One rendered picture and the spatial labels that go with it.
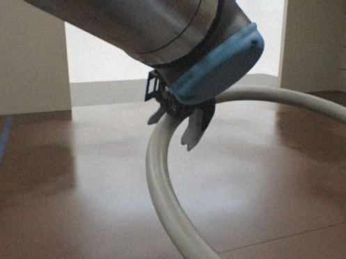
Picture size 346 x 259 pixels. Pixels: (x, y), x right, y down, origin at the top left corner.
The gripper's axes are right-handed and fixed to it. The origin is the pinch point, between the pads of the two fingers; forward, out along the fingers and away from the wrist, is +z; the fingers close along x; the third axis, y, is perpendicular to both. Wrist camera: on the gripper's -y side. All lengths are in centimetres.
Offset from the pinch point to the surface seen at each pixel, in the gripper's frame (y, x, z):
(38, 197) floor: -73, -157, 202
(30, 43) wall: -274, -447, 223
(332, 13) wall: -790, -111, 152
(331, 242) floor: -152, 53, 143
